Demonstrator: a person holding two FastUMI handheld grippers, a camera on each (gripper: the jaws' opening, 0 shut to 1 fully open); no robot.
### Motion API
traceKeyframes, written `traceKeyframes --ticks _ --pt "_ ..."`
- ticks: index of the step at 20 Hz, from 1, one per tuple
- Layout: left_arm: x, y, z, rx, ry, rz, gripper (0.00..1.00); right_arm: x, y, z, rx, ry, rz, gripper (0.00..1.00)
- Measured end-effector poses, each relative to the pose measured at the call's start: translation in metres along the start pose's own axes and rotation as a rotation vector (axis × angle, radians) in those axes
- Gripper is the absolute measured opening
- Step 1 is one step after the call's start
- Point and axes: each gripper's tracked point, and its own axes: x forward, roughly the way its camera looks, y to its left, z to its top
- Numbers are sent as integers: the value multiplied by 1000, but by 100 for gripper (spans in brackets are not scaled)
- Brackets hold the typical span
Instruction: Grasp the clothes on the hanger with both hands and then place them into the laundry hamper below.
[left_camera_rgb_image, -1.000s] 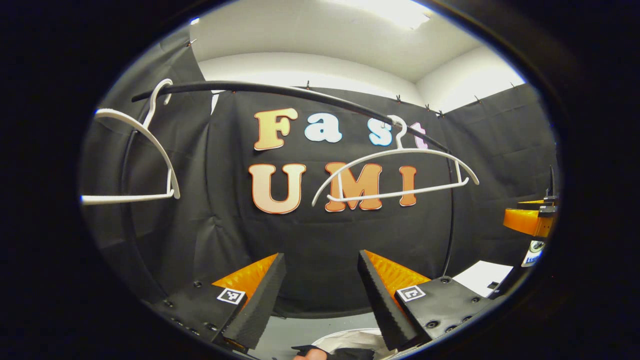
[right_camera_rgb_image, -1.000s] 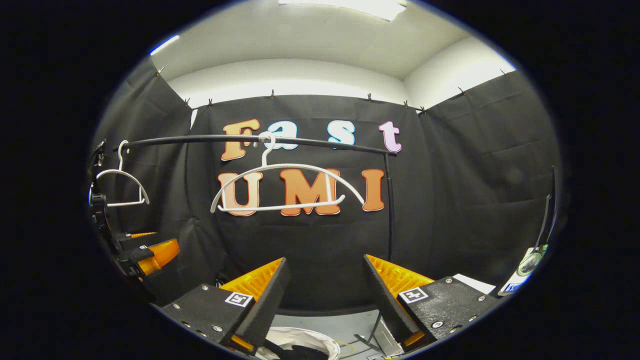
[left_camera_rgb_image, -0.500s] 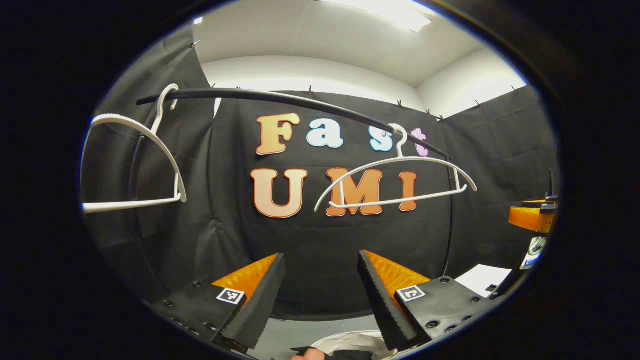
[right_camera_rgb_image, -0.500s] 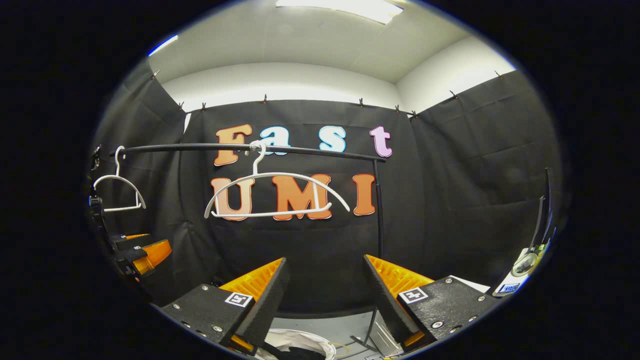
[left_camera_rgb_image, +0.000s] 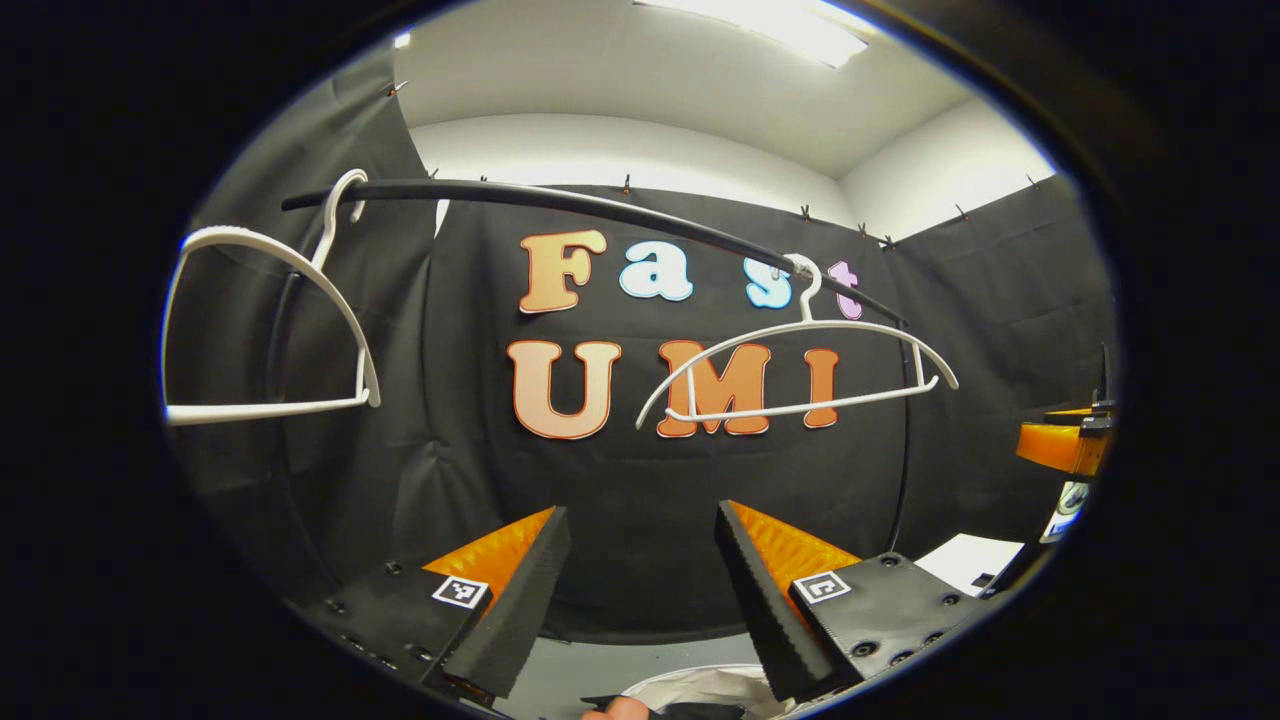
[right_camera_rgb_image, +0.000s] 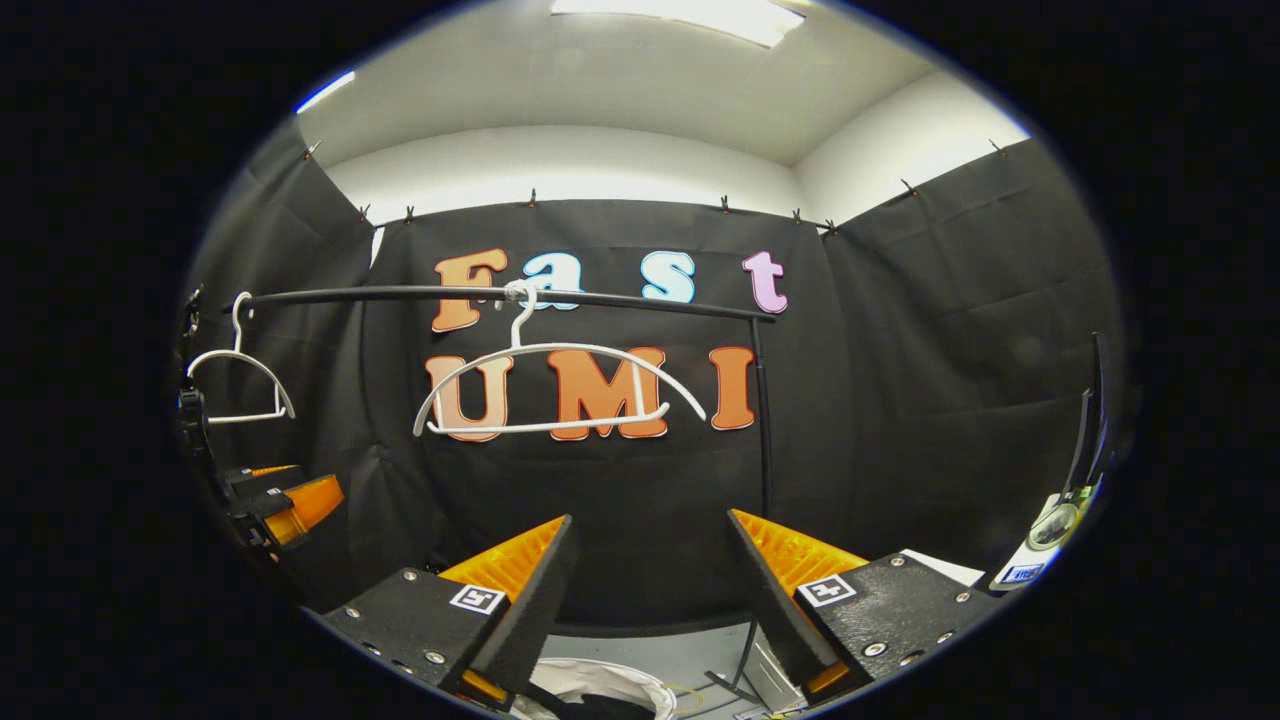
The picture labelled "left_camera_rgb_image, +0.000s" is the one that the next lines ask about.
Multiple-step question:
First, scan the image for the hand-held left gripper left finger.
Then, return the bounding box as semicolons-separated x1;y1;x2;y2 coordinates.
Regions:
300;505;573;701

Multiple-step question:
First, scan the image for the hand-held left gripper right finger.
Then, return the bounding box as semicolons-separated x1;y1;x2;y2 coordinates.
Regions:
713;498;986;704

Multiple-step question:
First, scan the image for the white laundry hamper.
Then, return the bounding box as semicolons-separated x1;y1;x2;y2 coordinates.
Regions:
615;663;796;720

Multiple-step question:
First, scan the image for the white plastic hanger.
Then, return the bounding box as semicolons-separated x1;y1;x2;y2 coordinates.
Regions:
635;252;961;431
160;168;383;428

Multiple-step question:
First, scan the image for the white and blue device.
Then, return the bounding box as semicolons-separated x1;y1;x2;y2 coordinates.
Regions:
1040;480;1091;544

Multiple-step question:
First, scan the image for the black backdrop cloth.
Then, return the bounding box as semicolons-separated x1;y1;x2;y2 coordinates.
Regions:
165;50;1116;646

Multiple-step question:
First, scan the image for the white paper sheet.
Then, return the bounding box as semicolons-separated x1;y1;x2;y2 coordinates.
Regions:
915;533;1026;598

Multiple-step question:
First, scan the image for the large ceiling light panel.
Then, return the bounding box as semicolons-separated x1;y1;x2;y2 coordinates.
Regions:
635;0;871;69

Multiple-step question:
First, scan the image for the black clothes rail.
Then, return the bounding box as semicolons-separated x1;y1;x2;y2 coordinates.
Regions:
262;178;916;551

